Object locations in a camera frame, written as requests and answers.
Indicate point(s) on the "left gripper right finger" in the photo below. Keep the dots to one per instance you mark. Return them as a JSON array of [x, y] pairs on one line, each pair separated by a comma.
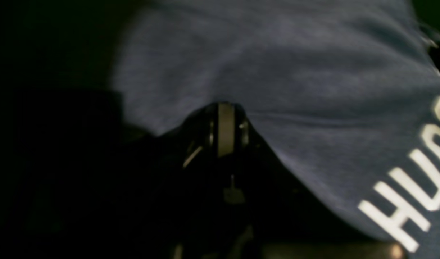
[[288, 220]]

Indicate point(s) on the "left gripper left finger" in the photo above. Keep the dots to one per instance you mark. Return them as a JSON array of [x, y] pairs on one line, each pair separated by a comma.
[[162, 208]]

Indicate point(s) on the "blue-grey t-shirt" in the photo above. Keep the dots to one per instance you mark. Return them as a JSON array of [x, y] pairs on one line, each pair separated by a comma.
[[343, 91]]

